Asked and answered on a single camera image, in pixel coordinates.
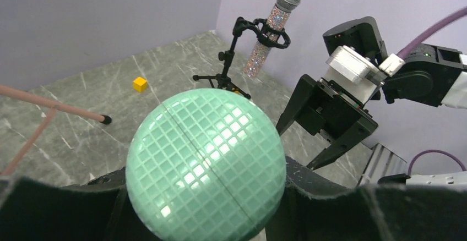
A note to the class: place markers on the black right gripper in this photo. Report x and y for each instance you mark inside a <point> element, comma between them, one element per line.
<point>314,208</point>

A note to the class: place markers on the aluminium table edge rail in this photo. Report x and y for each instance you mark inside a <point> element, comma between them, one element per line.
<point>383,162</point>

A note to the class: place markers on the pink music stand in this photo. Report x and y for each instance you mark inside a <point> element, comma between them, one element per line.
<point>53,106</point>

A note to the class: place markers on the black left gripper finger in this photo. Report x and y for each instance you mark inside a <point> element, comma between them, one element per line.
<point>97,210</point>

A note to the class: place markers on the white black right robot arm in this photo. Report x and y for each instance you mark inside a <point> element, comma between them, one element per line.
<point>430,75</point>

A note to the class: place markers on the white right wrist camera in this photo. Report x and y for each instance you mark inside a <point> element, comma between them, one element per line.
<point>349,70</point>

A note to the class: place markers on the yellow cube at back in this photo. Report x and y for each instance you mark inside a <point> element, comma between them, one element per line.
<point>140,84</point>

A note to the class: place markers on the teal green microphone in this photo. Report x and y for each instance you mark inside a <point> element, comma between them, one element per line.
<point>206,164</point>

